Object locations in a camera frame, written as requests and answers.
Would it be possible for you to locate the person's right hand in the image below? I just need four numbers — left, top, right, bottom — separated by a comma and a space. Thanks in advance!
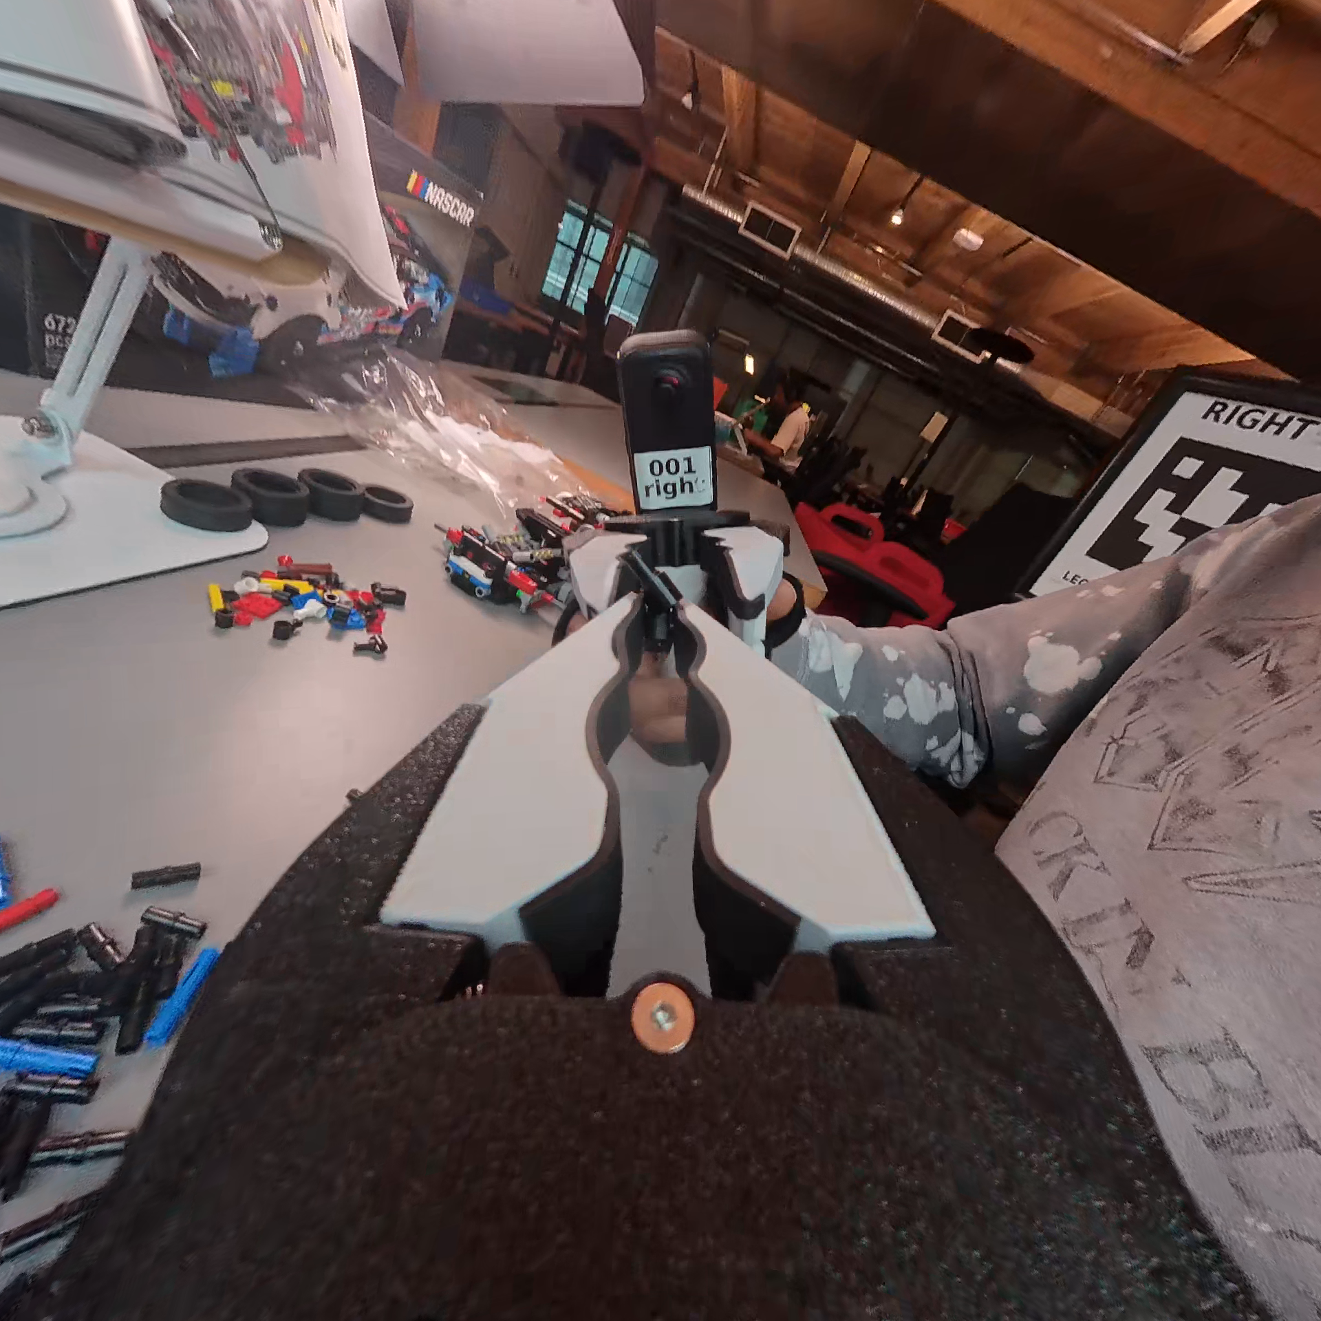
622, 655, 714, 771

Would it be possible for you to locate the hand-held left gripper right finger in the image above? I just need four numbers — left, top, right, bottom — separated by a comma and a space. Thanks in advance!
676, 596, 937, 999

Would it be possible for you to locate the person's grey printed sweatshirt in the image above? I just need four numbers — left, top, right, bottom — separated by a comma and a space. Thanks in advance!
995, 609, 1321, 1321

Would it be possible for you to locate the white metal book stand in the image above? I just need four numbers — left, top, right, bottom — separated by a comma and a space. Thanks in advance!
0, 232, 272, 611

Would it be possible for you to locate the dark toy beam assembly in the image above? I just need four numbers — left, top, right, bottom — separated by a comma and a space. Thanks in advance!
627, 555, 685, 657

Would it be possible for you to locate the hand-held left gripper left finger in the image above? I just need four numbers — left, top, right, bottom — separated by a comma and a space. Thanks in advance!
378, 595, 633, 998

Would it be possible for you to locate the white softbox light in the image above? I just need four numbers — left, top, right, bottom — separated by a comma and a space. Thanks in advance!
413, 0, 647, 108

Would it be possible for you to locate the person's right forearm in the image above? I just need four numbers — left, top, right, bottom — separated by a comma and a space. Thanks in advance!
799, 500, 1321, 786

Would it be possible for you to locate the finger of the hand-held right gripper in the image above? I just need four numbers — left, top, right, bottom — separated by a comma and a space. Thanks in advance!
567, 529, 644, 624
720, 526, 790, 659

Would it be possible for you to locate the pile of mixed colourful bricks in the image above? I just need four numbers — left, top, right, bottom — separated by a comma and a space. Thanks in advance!
206, 554, 407, 657

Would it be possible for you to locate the clear plastic bag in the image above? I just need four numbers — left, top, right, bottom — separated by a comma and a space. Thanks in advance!
278, 346, 611, 518

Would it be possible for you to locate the red plastic chair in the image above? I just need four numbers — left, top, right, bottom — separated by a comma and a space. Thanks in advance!
794, 503, 883, 580
856, 547, 956, 629

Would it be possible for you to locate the paned window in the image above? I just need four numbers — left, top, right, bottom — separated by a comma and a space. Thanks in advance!
541, 201, 660, 322

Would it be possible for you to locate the partly built toy car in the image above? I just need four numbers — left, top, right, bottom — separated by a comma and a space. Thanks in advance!
443, 496, 621, 615

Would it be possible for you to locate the toy instruction booklet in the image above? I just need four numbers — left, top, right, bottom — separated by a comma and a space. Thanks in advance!
0, 0, 409, 311

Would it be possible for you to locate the black desk cable slot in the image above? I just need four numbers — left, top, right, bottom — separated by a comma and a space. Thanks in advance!
128, 434, 363, 468

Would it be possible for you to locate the framed black white marker sign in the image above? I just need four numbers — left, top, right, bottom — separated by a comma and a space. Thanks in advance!
1015, 366, 1321, 600

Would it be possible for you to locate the pile of black blue pins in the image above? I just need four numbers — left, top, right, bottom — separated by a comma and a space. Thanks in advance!
0, 841, 223, 1255

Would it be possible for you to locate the black toy set box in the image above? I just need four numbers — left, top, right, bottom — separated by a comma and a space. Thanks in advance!
0, 113, 487, 384

